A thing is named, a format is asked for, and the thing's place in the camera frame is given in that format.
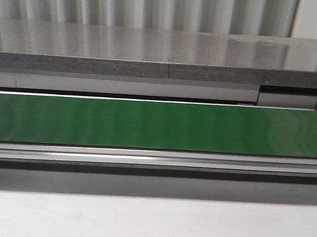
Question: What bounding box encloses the green conveyor belt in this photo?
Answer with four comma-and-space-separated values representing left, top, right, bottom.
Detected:
0, 93, 317, 158

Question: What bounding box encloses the grey speckled stone counter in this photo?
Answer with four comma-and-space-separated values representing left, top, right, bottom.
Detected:
0, 18, 317, 89

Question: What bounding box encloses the white pleated curtain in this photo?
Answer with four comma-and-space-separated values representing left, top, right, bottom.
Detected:
0, 0, 317, 39

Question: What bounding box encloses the aluminium conveyor frame rail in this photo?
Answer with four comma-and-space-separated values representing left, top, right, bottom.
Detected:
0, 142, 317, 178

